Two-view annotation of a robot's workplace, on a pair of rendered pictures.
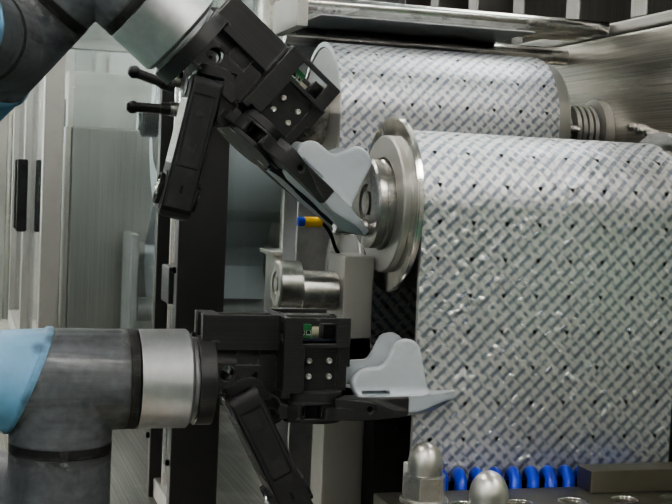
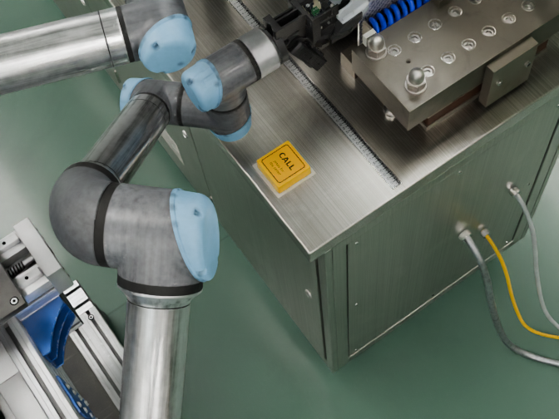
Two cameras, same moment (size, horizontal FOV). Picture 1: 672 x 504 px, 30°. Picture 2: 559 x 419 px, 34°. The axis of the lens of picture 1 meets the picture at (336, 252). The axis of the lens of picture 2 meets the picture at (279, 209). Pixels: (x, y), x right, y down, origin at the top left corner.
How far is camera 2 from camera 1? 1.09 m
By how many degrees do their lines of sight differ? 61
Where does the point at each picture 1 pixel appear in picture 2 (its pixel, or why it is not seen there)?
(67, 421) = (235, 99)
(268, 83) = not seen: outside the picture
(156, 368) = (264, 66)
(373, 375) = (346, 10)
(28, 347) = (212, 86)
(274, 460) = (310, 58)
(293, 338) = (315, 24)
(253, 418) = (301, 52)
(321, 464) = not seen: hidden behind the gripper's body
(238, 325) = (289, 27)
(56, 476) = (234, 114)
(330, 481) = not seen: hidden behind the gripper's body
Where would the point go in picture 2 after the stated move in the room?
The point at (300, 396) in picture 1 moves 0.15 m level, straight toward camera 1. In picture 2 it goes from (319, 37) to (353, 110)
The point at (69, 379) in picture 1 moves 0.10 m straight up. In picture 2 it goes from (233, 89) to (225, 51)
